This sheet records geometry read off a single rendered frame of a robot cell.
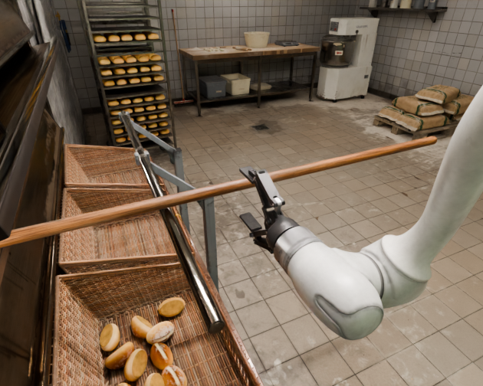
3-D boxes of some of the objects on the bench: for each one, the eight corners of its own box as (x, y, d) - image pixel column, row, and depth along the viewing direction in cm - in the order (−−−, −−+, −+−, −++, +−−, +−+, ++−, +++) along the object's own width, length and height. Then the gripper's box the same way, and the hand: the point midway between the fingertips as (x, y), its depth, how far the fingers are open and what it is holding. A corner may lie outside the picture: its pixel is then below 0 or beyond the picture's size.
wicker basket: (81, 522, 74) (43, 475, 60) (75, 328, 118) (51, 273, 103) (265, 421, 92) (270, 366, 77) (201, 285, 135) (196, 233, 121)
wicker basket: (77, 230, 167) (62, 184, 153) (74, 182, 210) (62, 142, 196) (169, 207, 185) (163, 165, 171) (149, 168, 228) (142, 130, 214)
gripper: (277, 194, 56) (229, 148, 73) (271, 292, 69) (231, 235, 86) (313, 184, 59) (258, 143, 76) (300, 280, 72) (256, 227, 89)
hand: (246, 194), depth 80 cm, fingers open, 13 cm apart
